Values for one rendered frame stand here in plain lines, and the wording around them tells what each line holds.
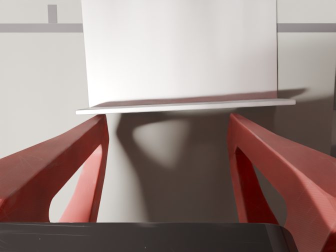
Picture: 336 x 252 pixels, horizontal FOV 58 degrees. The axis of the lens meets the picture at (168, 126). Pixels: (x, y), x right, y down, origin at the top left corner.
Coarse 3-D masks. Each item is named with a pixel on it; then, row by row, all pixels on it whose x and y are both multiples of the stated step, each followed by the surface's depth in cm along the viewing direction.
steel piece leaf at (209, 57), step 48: (96, 0) 13; (144, 0) 13; (192, 0) 13; (240, 0) 13; (96, 48) 13; (144, 48) 13; (192, 48) 13; (240, 48) 13; (96, 96) 14; (144, 96) 14; (192, 96) 14; (240, 96) 14
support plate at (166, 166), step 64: (0, 0) 13; (64, 0) 13; (320, 0) 13; (0, 64) 14; (64, 64) 14; (320, 64) 14; (0, 128) 14; (64, 128) 14; (128, 128) 14; (192, 128) 14; (320, 128) 14; (64, 192) 14; (128, 192) 14; (192, 192) 14
